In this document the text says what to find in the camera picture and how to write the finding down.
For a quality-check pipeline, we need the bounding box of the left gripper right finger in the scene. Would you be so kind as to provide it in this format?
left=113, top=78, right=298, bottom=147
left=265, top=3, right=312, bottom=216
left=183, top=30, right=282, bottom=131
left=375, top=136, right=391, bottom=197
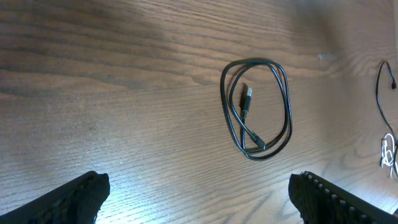
left=289, top=171, right=397, bottom=224

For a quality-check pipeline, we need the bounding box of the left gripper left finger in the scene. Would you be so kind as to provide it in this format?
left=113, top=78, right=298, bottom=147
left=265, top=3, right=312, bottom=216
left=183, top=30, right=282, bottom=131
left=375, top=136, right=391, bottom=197
left=1, top=171, right=110, bottom=224

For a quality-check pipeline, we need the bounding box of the black usb cable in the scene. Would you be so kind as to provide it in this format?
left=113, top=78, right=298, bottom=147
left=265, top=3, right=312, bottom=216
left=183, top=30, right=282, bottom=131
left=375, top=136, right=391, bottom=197
left=374, top=60, right=398, bottom=178
left=220, top=58, right=293, bottom=162

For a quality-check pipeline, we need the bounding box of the white usb cable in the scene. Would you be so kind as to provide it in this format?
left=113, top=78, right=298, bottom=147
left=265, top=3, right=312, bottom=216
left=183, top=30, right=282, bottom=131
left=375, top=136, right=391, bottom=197
left=380, top=133, right=398, bottom=180

